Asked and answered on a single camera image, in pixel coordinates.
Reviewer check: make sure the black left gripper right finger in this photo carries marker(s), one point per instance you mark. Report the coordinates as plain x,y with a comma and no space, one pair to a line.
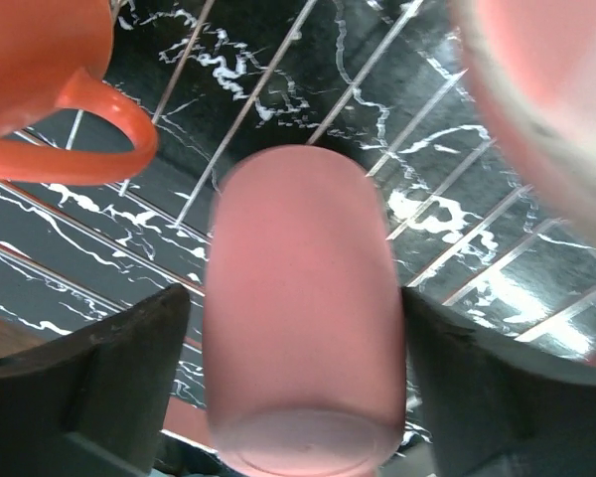
496,406

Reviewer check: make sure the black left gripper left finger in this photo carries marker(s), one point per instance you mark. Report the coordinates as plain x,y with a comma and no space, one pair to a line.
91,403

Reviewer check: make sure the pink plastic cup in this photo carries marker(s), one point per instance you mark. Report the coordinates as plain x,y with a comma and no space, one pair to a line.
303,327

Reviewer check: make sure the pink cream leaf plate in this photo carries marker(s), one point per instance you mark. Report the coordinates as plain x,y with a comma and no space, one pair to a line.
531,67

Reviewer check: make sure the orange ceramic mug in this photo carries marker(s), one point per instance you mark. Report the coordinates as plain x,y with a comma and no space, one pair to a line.
53,56

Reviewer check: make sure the black marble pattern mat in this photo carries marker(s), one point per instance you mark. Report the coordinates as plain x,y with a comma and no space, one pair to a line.
278,99

